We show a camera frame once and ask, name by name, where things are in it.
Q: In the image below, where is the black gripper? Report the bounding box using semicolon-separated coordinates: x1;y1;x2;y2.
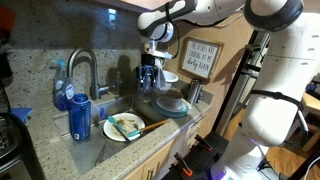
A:
136;53;162;93

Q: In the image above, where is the wooden handled teal spoon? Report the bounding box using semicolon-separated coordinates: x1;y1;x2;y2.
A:
126;118;171;139

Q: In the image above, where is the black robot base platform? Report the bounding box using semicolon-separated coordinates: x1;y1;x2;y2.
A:
161;131;232;180

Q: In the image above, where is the large white dirty plate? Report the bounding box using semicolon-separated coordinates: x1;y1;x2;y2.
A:
102;112;147;143

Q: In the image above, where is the small white plate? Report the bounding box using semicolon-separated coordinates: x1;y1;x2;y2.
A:
155;96;188;114

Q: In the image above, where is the grey bowl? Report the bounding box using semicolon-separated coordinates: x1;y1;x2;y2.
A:
161;89;185;108

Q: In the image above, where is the stacked plates and bowl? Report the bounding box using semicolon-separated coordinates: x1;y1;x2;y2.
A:
151;97;190;119

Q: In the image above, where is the steel tumbler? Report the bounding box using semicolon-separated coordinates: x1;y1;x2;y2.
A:
187;78;204;106

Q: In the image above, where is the teal spatula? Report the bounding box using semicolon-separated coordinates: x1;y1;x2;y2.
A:
106;115;130;136

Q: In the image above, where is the dark metal faucet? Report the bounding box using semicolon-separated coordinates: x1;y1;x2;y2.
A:
66;47;111;101

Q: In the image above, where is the wood framed text sign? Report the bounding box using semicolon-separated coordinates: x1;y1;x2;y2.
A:
179;36;225;84

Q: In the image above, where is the blue water bottle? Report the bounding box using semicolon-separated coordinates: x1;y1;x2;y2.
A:
68;93;93;142

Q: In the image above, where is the wooden lower cabinet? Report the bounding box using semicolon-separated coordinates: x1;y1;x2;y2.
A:
121;111;210;180

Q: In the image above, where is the wooden cabinet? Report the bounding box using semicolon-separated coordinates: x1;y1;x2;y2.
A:
93;0;174;14
121;111;210;180

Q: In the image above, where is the wooden upper cabinet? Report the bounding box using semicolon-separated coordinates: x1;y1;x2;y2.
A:
93;0;174;14

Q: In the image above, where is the black orange clamp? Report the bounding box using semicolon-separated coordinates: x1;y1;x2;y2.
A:
194;134;214;152
173;152;194;177

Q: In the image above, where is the blue spray bottle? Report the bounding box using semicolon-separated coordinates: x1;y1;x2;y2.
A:
51;59;75;112

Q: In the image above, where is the stainless steel sink basin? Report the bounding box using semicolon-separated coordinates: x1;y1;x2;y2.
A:
53;94;172;176

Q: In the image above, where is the black metal stand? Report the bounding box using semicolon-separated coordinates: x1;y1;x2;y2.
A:
211;29;272;134

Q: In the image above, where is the blue plastic item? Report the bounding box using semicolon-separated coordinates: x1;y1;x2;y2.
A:
9;107;34;125

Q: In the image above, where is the black countertop appliance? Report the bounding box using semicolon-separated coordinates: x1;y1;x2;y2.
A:
0;112;46;180

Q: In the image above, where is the red object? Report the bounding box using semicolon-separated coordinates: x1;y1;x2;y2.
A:
0;6;16;33

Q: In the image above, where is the wooden chair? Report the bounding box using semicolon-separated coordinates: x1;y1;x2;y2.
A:
300;91;320;153

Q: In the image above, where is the black handled knife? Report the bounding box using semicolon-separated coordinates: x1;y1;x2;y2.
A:
115;128;132;145

